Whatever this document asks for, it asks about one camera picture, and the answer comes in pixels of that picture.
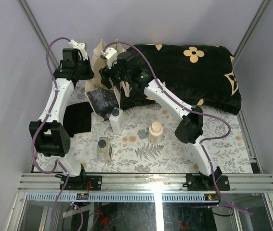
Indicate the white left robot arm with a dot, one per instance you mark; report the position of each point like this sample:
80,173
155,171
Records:
49,137

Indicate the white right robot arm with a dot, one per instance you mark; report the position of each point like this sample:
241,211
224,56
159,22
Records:
123,67

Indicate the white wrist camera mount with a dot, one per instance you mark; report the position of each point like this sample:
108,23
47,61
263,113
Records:
79,46
110,55

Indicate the black flower pattern pillow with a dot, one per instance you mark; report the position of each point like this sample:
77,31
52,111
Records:
197,74

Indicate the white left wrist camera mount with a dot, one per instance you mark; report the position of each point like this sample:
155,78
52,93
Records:
79,46

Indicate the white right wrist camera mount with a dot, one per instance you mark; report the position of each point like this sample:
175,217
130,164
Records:
110,55

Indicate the beige canvas tote bag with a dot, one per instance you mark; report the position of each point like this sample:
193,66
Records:
101,99

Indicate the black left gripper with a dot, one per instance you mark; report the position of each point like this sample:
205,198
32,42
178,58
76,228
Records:
89,74

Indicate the clear square bottle black cap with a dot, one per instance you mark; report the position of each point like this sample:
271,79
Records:
104,149

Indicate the black folded cloth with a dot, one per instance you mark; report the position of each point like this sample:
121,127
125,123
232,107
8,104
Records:
77,118

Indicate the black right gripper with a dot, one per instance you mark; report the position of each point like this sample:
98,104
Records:
106,73

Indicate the aluminium front rail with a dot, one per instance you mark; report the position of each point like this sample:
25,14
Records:
146,183

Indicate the white rectangular bottle black cap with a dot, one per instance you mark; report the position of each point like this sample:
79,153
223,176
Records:
117,120

